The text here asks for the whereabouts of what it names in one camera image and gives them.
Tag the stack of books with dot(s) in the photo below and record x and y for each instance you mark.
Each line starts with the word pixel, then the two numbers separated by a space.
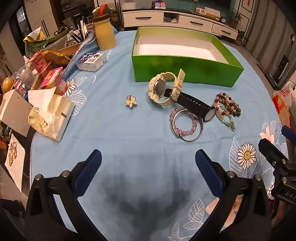
pixel 209 11

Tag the silver metal bangle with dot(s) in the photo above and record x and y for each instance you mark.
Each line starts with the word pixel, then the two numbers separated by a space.
pixel 201 127

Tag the yellow snack bag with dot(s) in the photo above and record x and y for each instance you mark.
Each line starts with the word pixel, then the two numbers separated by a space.
pixel 57 58

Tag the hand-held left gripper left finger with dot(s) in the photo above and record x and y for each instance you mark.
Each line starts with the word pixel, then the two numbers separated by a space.
pixel 90 165

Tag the white tv cabinet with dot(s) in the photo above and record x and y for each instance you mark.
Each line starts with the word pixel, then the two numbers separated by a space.
pixel 180 19

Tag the clear organiser with pens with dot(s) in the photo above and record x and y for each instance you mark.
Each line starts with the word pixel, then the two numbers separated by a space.
pixel 69 42

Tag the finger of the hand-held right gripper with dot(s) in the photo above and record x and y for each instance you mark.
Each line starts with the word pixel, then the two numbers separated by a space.
pixel 271 151
pixel 289 134

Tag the red orange striped bag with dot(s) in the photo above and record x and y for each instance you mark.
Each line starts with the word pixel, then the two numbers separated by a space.
pixel 281 109

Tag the green packet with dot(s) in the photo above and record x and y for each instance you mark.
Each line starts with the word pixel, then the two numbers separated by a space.
pixel 35 46

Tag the white chunky wristwatch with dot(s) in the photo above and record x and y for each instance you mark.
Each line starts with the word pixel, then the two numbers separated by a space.
pixel 179 82

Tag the green cardboard box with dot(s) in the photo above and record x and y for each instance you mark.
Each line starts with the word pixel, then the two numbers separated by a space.
pixel 185 69

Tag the yellow bottle with brown lid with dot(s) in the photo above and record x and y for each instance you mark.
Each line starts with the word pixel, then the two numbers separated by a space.
pixel 105 34

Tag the white cardboard sheet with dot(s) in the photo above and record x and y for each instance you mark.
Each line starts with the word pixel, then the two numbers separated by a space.
pixel 13 113

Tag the upright vacuum cleaner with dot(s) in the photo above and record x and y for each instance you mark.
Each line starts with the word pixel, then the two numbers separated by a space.
pixel 281 64

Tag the clear plastic bottle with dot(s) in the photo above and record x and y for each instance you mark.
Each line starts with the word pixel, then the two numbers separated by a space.
pixel 24 76

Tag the white card with jewelled brooch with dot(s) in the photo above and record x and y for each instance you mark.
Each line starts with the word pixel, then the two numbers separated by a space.
pixel 18 169

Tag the white tissue pack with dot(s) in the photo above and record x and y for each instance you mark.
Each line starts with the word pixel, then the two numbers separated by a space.
pixel 53 120

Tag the small alarm clock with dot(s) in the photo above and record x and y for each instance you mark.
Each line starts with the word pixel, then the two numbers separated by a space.
pixel 223 19

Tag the clear cotton swab box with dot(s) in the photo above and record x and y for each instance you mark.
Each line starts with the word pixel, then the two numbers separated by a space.
pixel 91 62

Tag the small potted plant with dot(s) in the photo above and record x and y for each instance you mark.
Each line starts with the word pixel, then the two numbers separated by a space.
pixel 241 37

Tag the grey curtain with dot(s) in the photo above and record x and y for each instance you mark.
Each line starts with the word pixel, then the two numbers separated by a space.
pixel 266 27

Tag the pearl flower brooch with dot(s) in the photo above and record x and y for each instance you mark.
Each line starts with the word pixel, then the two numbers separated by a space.
pixel 131 102

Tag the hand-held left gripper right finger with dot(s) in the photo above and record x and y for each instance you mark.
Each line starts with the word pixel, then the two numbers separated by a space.
pixel 208 170

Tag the tall potted plant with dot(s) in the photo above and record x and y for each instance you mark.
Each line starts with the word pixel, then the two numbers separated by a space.
pixel 234 17

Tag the red and white snack packet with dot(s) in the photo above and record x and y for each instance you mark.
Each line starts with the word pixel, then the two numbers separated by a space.
pixel 40 62

